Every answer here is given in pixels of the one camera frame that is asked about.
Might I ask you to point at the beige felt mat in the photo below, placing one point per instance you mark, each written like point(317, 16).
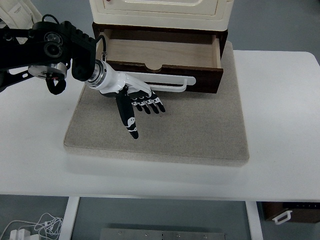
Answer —
point(196, 128)

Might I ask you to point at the white table leg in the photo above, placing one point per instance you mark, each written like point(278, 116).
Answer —
point(254, 220)
point(69, 218)

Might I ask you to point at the white table leg right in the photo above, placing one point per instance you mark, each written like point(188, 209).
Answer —
point(254, 220)

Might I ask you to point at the white power adapter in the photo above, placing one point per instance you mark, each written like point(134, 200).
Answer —
point(21, 234)

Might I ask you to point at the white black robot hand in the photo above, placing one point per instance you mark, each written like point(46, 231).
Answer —
point(109, 82)

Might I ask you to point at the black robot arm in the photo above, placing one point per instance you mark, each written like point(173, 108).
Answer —
point(50, 48)

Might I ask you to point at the dark wooden drawer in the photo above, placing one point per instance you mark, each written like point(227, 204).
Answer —
point(202, 62)

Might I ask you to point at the white drawer handle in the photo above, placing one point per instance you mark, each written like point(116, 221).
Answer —
point(165, 82)

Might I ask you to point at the dark wooden cabinet frame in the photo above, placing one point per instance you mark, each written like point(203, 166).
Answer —
point(162, 36)

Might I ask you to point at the brown box with white handle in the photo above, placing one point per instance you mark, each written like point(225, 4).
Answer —
point(298, 212)

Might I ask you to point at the cream plastic cabinet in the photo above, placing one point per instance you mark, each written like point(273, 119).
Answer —
point(207, 15)

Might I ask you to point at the white jacket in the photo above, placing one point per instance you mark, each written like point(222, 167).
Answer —
point(18, 14)

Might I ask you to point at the white table leg left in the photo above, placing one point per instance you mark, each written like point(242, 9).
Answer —
point(69, 218)

